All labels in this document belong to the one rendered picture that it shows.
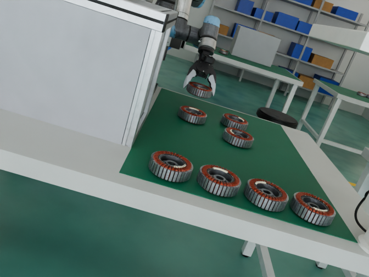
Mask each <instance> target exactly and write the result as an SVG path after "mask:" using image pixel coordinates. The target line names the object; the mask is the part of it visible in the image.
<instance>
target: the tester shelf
mask: <svg viewBox="0 0 369 277"><path fill-rule="evenodd" d="M62 1H65V2H68V3H72V4H75V5H78V6H80V7H84V8H87V9H90V10H94V11H96V12H99V13H103V14H106V15H109V16H112V17H115V18H118V19H121V20H124V21H128V22H131V23H134V24H137V25H140V26H143V27H147V28H149V29H152V30H155V31H159V32H162V33H163V32H165V31H166V30H167V29H169V28H171V27H172V26H174V25H176V22H177V18H178V14H179V12H177V11H174V10H171V9H168V8H164V7H161V6H159V5H156V4H153V3H149V2H146V1H143V0H62Z"/></svg>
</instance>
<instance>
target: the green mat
mask: <svg viewBox="0 0 369 277"><path fill-rule="evenodd" d="M180 106H191V107H194V108H197V109H200V110H202V111H203V112H205V114H206V115H207V118H206V121H205V123H204V124H193V123H190V122H188V121H185V120H183V119H181V118H180V117H179V116H178V111H179V108H180ZM226 113H228V114H229V113H230V114H234V115H237V116H239V117H241V118H244V119H245V120H246V121H247V122H248V126H247V129H246V131H245V132H247V133H249V134H250V135H252V137H253V138H254V141H253V144H252V146H251V147H250V148H241V147H237V146H235V145H232V144H230V143H228V142H227V141H225V140H224V139H223V137H222V135H223V132H224V130H225V128H227V127H226V126H224V124H222V122H221V118H222V115H223V114H226ZM156 151H170V152H173V153H176V154H179V155H182V156H184V157H185V158H187V159H188V160H189V161H190V162H191V163H192V164H193V170H192V173H191V177H190V178H189V180H187V181H185V182H172V181H168V180H165V179H162V178H159V177H158V176H156V175H155V174H153V173H152V172H151V171H150V169H149V167H148V164H149V161H150V157H151V155H152V153H154V152H156ZM211 164H212V165H218V166H221V168H222V167H224V169H225V168H226V169H227V170H230V171H232V172H233V173H235V174H236V175H237V176H238V177H239V178H240V180H241V186H240V188H239V190H238V193H237V194H236V195H235V196H232V197H222V196H217V195H214V194H213V193H210V192H208V191H207V190H205V189H204V188H202V187H201V186H200V185H199V183H198V182H197V176H198V173H199V169H200V167H202V166H203V165H211ZM119 173H122V174H125V175H128V176H132V177H135V178H138V179H142V180H145V181H149V182H152V183H155V184H159V185H162V186H166V187H169V188H172V189H175V190H179V191H183V192H186V193H190V194H193V195H196V196H199V197H203V198H207V199H209V200H213V201H216V202H220V203H223V204H227V205H229V206H233V207H237V208H240V209H243V210H247V211H250V212H253V213H257V214H261V215H264V216H267V217H270V218H274V219H277V220H281V221H285V222H287V223H291V224H294V225H298V226H301V227H304V228H307V229H311V230H315V231H318V232H322V233H324V234H328V235H332V236H335V237H338V238H341V239H345V240H348V241H352V242H356V243H358V242H357V240H356V239H355V238H354V236H353V234H352V233H351V231H350V230H349V228H348V227H347V225H346V224H345V222H344V220H343V219H342V218H341V216H340V215H339V213H338V212H337V210H336V209H335V207H334V205H333V204H332V202H331V201H330V200H329V198H328V197H327V195H326V193H325V192H324V190H323V189H322V187H321V186H320V184H319V183H318V181H317V180H316V178H315V177H314V175H313V174H312V172H311V171H310V169H309V167H308V166H307V165H306V163H305V162H304V160H303V159H302V157H301V155H300V154H299V152H298V151H297V149H296V148H295V147H294V145H293V143H292V142H291V140H290V139H289V137H288V136H287V134H286V133H285V131H284V130H283V128H282V127H281V125H279V124H275V123H272V122H270V121H266V120H263V119H259V118H256V117H253V116H250V115H247V114H243V113H240V112H237V111H234V110H231V109H228V108H224V107H221V106H217V105H215V104H212V103H208V102H205V101H201V100H199V99H196V98H192V97H189V96H186V95H182V94H180V93H176V92H173V91H170V90H166V89H164V88H161V90H160V92H159V94H158V96H157V98H156V100H155V102H154V104H153V106H152V108H151V110H150V112H149V114H148V116H147V118H146V120H145V122H144V124H143V126H142V128H141V130H140V132H139V134H138V136H137V138H136V140H135V142H134V144H133V146H132V148H131V150H130V151H129V153H128V155H127V157H126V159H125V161H124V163H123V165H122V167H121V169H120V171H119ZM255 178H256V179H264V180H267V181H270V183H271V182H272V183H273V184H276V185H278V186H279V187H281V189H283V190H284V191H285V192H286V193H287V195H288V197H289V200H288V202H287V204H286V206H285V208H284V210H283V211H280V212H272V211H268V210H265V209H262V208H261V207H258V206H256V205H255V204H253V203H252V202H250V201H249V200H248V199H247V197H246V196H245V194H244V189H245V186H246V184H247V182H248V180H249V179H255ZM296 192H307V193H310V194H313V195H316V196H317V197H319V198H322V199H323V200H325V201H326V202H328V204H330V205H331V206H332V207H333V209H334V210H335V212H336V215H335V217H334V219H333V221H332V222H331V224H330V225H329V226H320V225H315V224H312V223H310V222H308V220H307V221H306V220H304V219H302V218H301V217H299V216H298V215H296V213H295V212H294V211H293V210H292V209H291V207H290V202H291V200H292V198H293V196H294V194H295V193H296Z"/></svg>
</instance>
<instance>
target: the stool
mask: <svg viewBox="0 0 369 277"><path fill-rule="evenodd" d="M256 114H257V116H258V117H259V118H261V119H265V120H268V121H271V122H274V123H277V124H281V125H284V126H287V127H290V128H293V129H296V128H297V126H298V122H297V120H295V119H294V118H293V117H291V116H290V115H288V114H285V113H283V112H280V111H278V110H275V109H271V108H266V107H260V108H258V110H257V112H256Z"/></svg>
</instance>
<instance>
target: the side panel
mask: <svg viewBox="0 0 369 277"><path fill-rule="evenodd" d="M171 29H172V27H171V28H169V29H167V30H166V31H165V32H163V33H162V32H159V31H155V30H152V29H151V32H150V36H149V40H148V44H147V48H146V52H145V55H144V59H143V63H142V67H141V71H140V74H139V78H138V82H137V86H136V90H135V94H134V97H133V101H132V105H131V109H130V113H129V116H128V120H127V124H126V128H125V132H124V136H123V139H122V143H121V145H123V146H125V145H127V146H128V147H131V148H132V145H133V144H134V142H135V140H136V138H137V136H138V134H139V132H140V130H141V128H142V126H143V124H144V122H145V120H146V118H147V114H148V111H149V107H150V103H151V100H152V97H153V93H154V89H155V86H156V82H157V79H158V75H159V71H160V68H161V64H162V61H163V57H164V54H165V50H166V46H167V42H168V40H169V36H170V32H171Z"/></svg>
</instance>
